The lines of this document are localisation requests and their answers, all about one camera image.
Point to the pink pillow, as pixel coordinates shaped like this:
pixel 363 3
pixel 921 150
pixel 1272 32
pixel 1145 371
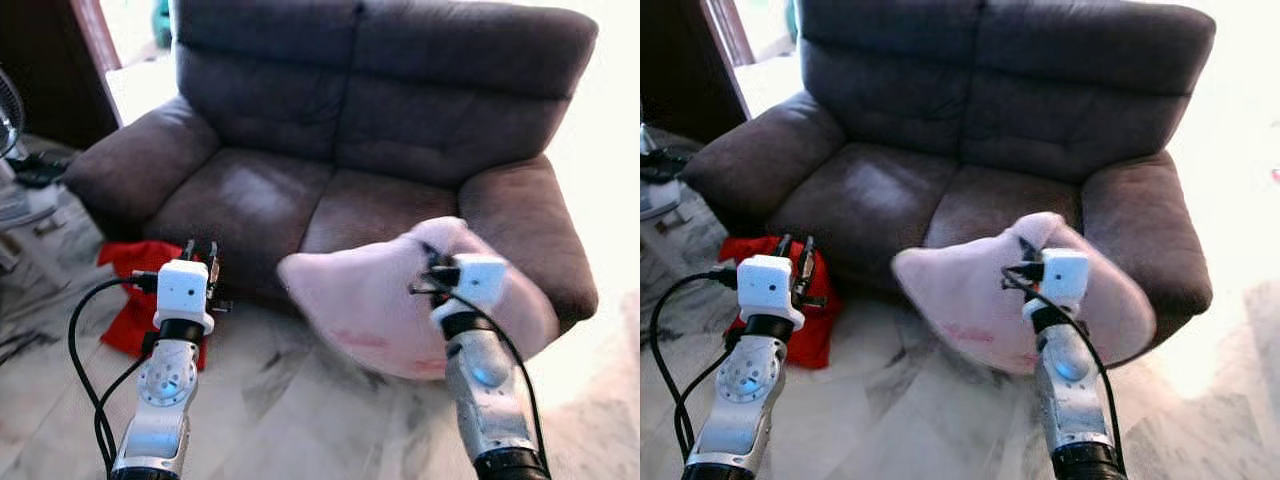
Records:
pixel 960 295
pixel 350 300

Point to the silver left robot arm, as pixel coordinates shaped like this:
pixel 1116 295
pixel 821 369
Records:
pixel 165 385
pixel 745 385

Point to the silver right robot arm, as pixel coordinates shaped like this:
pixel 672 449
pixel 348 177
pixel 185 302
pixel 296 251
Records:
pixel 485 385
pixel 1068 385

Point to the dark brown fabric sofa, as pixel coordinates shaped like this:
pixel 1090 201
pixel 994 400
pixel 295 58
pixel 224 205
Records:
pixel 380 120
pixel 1000 120

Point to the red cloth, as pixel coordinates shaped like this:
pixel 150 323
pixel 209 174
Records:
pixel 815 330
pixel 135 320

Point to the white standing fan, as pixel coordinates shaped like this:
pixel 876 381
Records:
pixel 655 195
pixel 12 130

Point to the teal object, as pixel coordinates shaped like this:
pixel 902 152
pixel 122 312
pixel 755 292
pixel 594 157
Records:
pixel 792 18
pixel 162 22

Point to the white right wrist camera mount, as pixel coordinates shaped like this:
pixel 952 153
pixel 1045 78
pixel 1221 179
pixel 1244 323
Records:
pixel 482 280
pixel 1066 275

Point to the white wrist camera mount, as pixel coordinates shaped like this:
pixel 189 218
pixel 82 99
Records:
pixel 1066 275
pixel 182 290
pixel 768 288
pixel 482 280

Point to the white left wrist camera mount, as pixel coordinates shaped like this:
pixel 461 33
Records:
pixel 768 288
pixel 182 290

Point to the reddish brown door frame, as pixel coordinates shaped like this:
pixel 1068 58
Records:
pixel 728 45
pixel 100 50

